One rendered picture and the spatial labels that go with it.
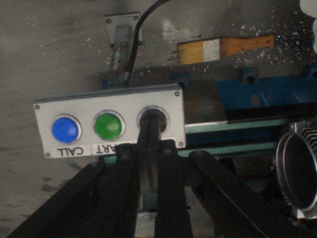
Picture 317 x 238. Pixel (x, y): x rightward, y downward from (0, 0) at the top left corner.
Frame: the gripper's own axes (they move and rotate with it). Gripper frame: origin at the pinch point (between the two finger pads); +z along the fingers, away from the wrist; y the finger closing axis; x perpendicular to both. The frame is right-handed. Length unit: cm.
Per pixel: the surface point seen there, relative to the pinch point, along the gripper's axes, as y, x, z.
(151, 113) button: -0.1, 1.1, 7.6
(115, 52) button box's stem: -5.7, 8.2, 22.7
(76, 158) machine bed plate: -29, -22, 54
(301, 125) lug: 27.6, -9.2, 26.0
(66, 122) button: -9.5, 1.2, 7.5
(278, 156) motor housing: 26.2, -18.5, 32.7
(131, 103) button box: -2.2, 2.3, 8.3
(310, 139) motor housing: 26.5, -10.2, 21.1
